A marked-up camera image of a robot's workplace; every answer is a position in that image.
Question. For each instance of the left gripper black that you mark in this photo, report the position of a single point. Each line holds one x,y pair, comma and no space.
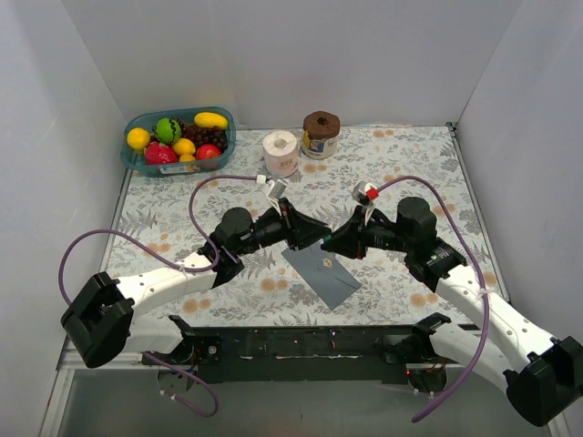
291,223

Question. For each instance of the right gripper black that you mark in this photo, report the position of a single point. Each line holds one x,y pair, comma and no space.
358,233

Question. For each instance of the grey envelope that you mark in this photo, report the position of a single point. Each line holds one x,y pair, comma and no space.
324,273

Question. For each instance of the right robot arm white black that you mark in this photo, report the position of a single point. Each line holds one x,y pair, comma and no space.
540,374

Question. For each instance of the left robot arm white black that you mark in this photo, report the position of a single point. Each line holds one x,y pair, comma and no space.
109,316

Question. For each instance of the white toilet paper roll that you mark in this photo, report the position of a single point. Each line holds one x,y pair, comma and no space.
281,153

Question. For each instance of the brown toilet paper roll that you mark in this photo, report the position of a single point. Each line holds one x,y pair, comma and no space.
321,131

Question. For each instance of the red apple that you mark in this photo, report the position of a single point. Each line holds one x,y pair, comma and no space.
207,151

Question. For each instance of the small yellow fruit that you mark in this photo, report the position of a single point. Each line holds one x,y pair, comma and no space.
186,158

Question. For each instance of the dark purple grapes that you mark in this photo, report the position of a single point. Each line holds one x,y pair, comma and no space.
204,135

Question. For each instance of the floral table mat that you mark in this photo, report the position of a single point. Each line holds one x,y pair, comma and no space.
165,218

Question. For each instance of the yellow lemon centre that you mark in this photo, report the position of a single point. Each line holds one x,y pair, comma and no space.
184,146

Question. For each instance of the yellow lemon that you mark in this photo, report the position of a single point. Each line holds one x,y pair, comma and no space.
184,146
138,139

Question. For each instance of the yellow mango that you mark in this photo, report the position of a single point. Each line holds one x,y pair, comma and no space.
211,120

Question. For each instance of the teal plastic fruit basket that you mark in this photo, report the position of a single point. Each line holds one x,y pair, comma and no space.
135,161

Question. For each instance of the pink dragon fruit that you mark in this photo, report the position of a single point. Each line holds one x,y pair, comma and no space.
157,153

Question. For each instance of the green watermelon ball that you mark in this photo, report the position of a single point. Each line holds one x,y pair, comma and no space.
167,131

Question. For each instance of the yellow lemon left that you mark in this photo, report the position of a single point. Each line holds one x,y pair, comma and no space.
138,139

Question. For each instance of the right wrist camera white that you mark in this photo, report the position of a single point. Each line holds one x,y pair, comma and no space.
365,194

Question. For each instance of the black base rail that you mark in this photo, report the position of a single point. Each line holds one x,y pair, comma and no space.
300,353

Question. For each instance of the aluminium frame rail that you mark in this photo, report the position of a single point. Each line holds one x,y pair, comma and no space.
127,397

